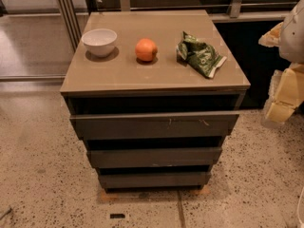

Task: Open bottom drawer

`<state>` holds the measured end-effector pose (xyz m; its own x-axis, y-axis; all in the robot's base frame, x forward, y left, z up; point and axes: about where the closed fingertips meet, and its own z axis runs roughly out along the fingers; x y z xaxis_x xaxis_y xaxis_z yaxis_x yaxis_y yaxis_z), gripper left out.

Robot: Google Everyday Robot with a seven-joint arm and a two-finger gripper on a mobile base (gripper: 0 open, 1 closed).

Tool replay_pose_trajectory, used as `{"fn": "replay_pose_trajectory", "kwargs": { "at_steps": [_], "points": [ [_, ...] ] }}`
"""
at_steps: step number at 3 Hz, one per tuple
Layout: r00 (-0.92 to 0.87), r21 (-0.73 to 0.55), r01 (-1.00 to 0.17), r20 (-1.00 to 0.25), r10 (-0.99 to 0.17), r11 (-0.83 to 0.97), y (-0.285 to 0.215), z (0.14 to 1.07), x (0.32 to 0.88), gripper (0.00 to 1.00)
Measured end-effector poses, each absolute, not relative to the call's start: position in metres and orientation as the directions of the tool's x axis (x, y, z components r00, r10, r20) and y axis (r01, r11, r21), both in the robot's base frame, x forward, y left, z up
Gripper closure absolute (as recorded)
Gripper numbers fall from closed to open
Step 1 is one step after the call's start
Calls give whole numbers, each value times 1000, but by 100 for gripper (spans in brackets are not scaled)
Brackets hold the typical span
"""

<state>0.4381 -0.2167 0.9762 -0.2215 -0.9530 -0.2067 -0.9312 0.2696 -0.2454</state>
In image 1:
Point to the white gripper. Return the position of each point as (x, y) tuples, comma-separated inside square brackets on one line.
[(294, 35)]

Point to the grey drawer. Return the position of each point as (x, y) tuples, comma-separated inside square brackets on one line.
[(154, 180), (155, 125), (158, 157)]

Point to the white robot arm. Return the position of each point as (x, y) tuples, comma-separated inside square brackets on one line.
[(291, 48)]

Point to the grey drawer cabinet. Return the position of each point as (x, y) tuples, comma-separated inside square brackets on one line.
[(122, 84)]

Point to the green crumpled snack bag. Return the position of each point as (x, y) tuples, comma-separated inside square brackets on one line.
[(200, 56)]

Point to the orange fruit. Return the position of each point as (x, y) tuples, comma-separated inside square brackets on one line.
[(146, 50)]

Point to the white ceramic bowl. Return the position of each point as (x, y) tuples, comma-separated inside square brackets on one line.
[(100, 42)]

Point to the metal window frame post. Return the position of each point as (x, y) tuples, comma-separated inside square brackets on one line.
[(68, 14)]

